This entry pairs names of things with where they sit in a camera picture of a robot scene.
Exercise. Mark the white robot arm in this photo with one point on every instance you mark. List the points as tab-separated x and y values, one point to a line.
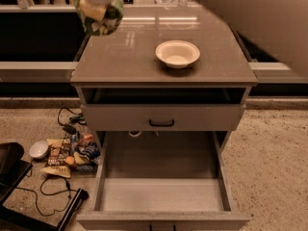
280	27

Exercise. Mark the black power adapter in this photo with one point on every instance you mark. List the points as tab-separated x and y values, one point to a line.
69	129

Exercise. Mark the small white floor bowl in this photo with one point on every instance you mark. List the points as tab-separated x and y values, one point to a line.
39	150

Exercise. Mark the brown snack bag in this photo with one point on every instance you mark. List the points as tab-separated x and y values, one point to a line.
59	150

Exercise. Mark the green jalapeno chip bag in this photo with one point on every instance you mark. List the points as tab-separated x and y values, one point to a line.
107	25

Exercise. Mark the white paper bowl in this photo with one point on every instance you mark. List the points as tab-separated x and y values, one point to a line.
177	54

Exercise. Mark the orange fruit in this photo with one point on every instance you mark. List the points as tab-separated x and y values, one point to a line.
70	161

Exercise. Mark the blue snack bag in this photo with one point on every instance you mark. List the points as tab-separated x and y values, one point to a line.
87	159

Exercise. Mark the grey drawer cabinet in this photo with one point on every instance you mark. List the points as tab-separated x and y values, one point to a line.
122	69

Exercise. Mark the closed grey upper drawer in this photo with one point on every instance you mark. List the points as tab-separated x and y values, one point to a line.
162	117

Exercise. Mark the open grey lower drawer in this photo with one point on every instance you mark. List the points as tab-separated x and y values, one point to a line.
165	181

